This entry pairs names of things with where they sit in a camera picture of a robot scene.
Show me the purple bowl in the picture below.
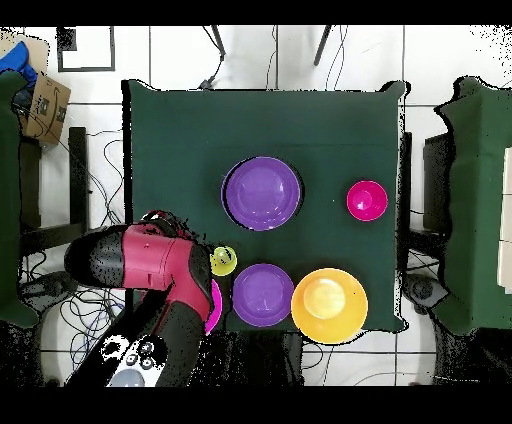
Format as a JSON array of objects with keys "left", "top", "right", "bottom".
[
  {"left": 231, "top": 263, "right": 296, "bottom": 328},
  {"left": 220, "top": 155, "right": 305, "bottom": 232}
]

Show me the small red bowl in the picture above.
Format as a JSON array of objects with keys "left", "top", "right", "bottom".
[{"left": 346, "top": 180, "right": 390, "bottom": 223}]

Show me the yellow cup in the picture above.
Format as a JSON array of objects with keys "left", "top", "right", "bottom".
[{"left": 209, "top": 245, "right": 238, "bottom": 278}]

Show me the black wooden stand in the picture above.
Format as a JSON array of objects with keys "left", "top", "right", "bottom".
[
  {"left": 399, "top": 131, "right": 455, "bottom": 273},
  {"left": 19, "top": 126, "right": 92, "bottom": 269}
]

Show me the large pink bowl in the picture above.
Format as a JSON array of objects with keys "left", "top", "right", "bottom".
[{"left": 204, "top": 278, "right": 224, "bottom": 336}]

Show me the dark green tablecloth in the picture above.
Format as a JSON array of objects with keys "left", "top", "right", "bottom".
[{"left": 121, "top": 78, "right": 409, "bottom": 334}]

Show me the green cloth side table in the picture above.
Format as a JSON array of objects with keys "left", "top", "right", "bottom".
[
  {"left": 0, "top": 70, "right": 41, "bottom": 330},
  {"left": 431, "top": 75, "right": 512, "bottom": 337}
]

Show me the cardboard box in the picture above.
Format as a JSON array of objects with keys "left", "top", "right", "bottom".
[{"left": 22, "top": 72, "right": 73, "bottom": 146}]

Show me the large yellow bowl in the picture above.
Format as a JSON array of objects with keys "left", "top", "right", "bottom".
[{"left": 290, "top": 267, "right": 369, "bottom": 345}]

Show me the blue cloth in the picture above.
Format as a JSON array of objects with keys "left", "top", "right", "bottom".
[{"left": 0, "top": 40, "right": 40, "bottom": 88}]

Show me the white box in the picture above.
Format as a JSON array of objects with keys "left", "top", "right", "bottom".
[{"left": 496, "top": 146, "right": 512, "bottom": 295}]

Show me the tangle of floor cables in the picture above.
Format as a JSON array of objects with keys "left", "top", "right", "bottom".
[{"left": 19, "top": 127, "right": 133, "bottom": 387}]

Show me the grey pedestal leg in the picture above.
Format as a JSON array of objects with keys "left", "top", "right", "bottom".
[
  {"left": 21, "top": 269, "right": 79, "bottom": 307},
  {"left": 401, "top": 273, "right": 449, "bottom": 311}
]

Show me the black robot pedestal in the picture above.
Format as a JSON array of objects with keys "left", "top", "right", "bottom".
[{"left": 207, "top": 331, "right": 303, "bottom": 387}]

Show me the black camera tripod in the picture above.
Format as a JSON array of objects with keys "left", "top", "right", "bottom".
[{"left": 210, "top": 25, "right": 334, "bottom": 68}]

